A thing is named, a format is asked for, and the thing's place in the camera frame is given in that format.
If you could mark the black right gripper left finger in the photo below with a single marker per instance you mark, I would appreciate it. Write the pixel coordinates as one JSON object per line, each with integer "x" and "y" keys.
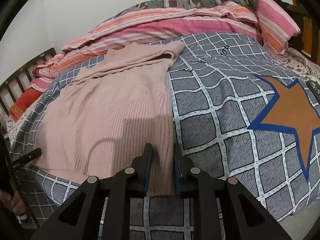
{"x": 100, "y": 208}

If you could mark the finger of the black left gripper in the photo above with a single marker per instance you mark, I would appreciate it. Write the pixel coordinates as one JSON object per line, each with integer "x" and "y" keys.
{"x": 27, "y": 158}

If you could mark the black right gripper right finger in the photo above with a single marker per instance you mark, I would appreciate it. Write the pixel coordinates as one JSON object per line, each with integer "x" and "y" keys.
{"x": 223, "y": 209}

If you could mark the pink knit sweater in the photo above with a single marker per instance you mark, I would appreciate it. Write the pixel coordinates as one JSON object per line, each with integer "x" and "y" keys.
{"x": 107, "y": 114}

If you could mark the person's left hand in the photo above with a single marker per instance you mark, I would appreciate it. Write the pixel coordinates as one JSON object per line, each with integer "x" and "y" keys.
{"x": 15, "y": 205}

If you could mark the red pillow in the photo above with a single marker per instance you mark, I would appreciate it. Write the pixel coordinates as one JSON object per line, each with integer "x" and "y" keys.
{"x": 29, "y": 96}

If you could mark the dark wooden headboard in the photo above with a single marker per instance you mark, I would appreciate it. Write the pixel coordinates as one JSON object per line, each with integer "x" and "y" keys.
{"x": 15, "y": 85}

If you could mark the white floral bedsheet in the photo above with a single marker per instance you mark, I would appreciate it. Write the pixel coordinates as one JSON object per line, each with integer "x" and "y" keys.
{"x": 298, "y": 63}

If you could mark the pink orange striped quilt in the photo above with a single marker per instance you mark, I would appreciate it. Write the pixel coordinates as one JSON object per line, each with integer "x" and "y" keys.
{"x": 145, "y": 26}

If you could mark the pink striped pillow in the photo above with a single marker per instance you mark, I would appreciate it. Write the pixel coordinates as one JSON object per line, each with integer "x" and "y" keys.
{"x": 277, "y": 27}

